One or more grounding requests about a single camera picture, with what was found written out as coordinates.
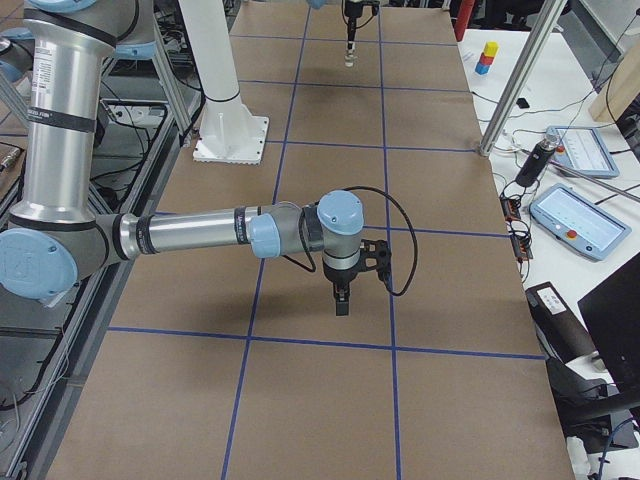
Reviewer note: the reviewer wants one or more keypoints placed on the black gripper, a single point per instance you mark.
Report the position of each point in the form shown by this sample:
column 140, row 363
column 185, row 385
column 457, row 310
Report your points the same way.
column 352, row 22
column 338, row 276

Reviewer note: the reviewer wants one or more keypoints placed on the red cylinder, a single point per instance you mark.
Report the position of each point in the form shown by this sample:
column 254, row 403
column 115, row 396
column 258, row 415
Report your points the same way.
column 465, row 12

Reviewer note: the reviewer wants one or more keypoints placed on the blue block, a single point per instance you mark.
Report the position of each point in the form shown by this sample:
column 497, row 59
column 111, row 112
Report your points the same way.
column 481, row 69

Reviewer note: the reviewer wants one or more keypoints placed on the red block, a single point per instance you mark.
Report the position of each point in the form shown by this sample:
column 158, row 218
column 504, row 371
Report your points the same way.
column 485, row 60

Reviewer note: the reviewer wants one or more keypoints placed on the yellow block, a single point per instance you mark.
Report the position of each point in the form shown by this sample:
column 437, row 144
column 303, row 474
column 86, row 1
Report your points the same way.
column 490, row 49

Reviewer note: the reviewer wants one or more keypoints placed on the orange circuit board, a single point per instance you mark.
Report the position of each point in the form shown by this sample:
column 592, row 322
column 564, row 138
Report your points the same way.
column 510, row 207

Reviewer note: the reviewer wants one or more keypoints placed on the small black puck device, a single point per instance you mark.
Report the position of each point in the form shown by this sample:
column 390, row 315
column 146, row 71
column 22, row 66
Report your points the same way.
column 522, row 103

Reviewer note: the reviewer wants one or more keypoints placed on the black water bottle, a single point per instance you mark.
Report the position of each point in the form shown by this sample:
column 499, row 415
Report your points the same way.
column 535, row 162

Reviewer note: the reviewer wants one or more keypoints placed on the black box with label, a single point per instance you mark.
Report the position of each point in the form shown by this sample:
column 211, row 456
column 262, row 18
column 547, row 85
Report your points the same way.
column 567, row 337

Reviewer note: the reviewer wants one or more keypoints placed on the near teach pendant tablet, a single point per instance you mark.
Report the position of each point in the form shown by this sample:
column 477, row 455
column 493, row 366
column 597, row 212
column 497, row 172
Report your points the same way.
column 578, row 223

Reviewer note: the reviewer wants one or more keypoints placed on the teach pendant tablet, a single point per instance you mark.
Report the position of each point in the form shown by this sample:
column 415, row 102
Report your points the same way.
column 578, row 223
column 582, row 149

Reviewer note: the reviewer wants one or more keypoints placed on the far teach pendant tablet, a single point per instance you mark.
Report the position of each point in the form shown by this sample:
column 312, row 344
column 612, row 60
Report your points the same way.
column 582, row 149

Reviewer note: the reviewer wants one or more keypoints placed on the black monitor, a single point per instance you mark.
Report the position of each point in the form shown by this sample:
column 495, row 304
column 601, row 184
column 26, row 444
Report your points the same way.
column 611, row 315

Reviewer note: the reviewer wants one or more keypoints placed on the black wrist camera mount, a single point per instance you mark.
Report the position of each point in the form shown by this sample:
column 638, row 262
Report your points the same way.
column 375, row 255

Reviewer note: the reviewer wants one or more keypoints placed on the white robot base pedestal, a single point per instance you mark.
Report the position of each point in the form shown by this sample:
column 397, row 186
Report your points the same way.
column 228, row 131

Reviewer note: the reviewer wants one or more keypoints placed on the aluminium frame post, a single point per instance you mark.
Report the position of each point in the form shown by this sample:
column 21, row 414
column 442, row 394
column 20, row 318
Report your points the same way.
column 536, row 40

